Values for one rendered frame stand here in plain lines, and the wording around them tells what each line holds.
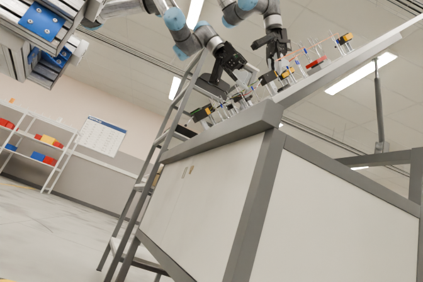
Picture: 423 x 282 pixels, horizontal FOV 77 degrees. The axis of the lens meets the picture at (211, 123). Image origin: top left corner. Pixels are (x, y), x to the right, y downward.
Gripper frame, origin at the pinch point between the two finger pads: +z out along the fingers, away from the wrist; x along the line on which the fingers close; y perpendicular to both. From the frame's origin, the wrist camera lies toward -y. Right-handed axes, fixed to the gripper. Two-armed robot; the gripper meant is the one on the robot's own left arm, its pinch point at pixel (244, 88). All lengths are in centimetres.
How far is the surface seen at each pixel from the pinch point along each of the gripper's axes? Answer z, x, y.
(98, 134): -383, 422, -528
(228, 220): 37, -38, -15
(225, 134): 15.7, -23.6, -8.2
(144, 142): -301, 514, -469
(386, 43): 15, 43, 52
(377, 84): 27, 33, 37
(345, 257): 60, -24, -2
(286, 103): 17.7, -9.5, 9.9
